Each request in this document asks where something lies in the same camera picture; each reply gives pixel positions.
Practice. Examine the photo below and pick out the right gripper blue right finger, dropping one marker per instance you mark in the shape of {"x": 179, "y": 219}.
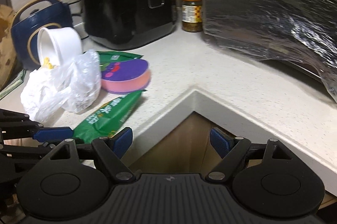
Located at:
{"x": 232, "y": 150}

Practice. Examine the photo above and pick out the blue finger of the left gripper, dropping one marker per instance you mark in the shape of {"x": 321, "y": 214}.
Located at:
{"x": 51, "y": 134}

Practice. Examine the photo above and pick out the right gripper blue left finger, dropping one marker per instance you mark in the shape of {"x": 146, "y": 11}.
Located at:
{"x": 108, "y": 154}

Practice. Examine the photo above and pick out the green snack bag front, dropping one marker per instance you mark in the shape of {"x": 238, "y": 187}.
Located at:
{"x": 108, "y": 119}

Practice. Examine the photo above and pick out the green snack bag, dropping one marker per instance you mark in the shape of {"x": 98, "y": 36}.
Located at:
{"x": 108, "y": 119}
{"x": 107, "y": 57}

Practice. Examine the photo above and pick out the clear plastic bag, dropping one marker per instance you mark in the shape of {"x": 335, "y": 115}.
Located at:
{"x": 72, "y": 87}

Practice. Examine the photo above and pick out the purple eggplant sponge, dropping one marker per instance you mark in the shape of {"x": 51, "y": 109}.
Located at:
{"x": 126, "y": 76}

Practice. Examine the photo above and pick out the white paper bowl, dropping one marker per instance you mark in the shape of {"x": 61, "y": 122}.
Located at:
{"x": 59, "y": 45}

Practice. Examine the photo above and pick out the green patterned mat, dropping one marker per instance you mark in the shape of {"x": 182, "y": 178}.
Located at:
{"x": 15, "y": 83}

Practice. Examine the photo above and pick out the round wooden cutting board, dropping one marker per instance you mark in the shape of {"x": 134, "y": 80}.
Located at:
{"x": 7, "y": 51}

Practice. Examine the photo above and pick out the green snack bag rear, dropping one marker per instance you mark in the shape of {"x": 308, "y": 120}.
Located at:
{"x": 107, "y": 57}

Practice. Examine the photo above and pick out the navy blue electric kettle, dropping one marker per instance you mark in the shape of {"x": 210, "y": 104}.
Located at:
{"x": 29, "y": 20}

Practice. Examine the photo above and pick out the sauce jar orange lid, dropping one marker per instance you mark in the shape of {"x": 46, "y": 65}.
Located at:
{"x": 191, "y": 13}

